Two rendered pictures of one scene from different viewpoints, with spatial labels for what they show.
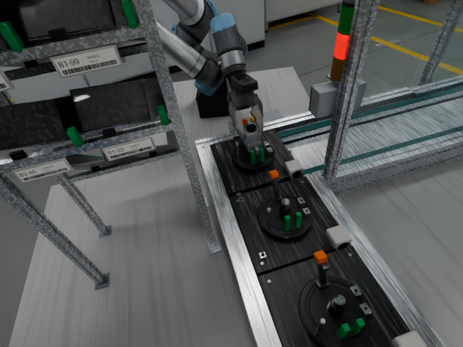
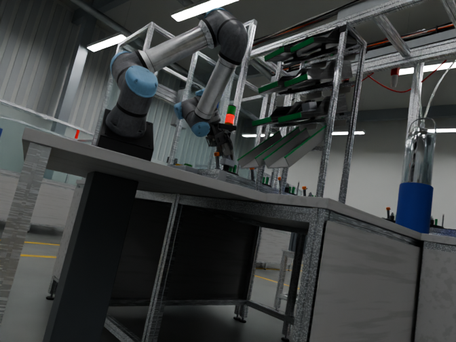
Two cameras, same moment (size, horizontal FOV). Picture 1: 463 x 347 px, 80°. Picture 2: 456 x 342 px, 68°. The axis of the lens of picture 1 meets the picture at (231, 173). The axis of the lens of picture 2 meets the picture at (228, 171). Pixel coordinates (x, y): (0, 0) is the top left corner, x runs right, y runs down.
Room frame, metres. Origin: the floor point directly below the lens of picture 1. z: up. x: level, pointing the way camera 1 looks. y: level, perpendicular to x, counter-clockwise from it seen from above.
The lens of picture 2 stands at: (1.51, 1.34, 0.73)
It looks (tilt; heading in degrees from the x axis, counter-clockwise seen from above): 9 degrees up; 239
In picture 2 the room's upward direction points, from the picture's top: 11 degrees clockwise
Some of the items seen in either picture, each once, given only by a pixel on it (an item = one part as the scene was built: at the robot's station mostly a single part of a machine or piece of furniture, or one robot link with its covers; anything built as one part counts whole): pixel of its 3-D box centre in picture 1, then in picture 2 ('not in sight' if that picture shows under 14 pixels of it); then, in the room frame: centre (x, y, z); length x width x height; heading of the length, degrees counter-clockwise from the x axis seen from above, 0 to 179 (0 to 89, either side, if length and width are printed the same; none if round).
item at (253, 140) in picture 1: (253, 138); (229, 159); (0.66, -0.08, 1.06); 0.08 x 0.04 x 0.07; 10
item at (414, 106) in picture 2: not in sight; (411, 129); (-0.48, 0.17, 1.56); 0.04 x 0.04 x 1.39; 10
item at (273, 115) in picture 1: (255, 125); (178, 173); (0.89, -0.13, 0.93); 0.21 x 0.07 x 0.06; 100
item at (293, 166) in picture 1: (293, 169); not in sight; (0.59, -0.19, 0.97); 0.05 x 0.05 x 0.04; 10
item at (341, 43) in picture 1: (347, 43); (229, 119); (0.58, -0.29, 1.33); 0.05 x 0.05 x 0.05
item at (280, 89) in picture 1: (217, 112); (126, 176); (1.16, 0.03, 0.84); 0.90 x 0.70 x 0.03; 88
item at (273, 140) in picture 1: (253, 160); not in sight; (0.67, -0.08, 0.96); 0.24 x 0.24 x 0.02; 10
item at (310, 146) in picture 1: (337, 152); not in sight; (0.69, -0.38, 0.91); 0.84 x 0.28 x 0.10; 100
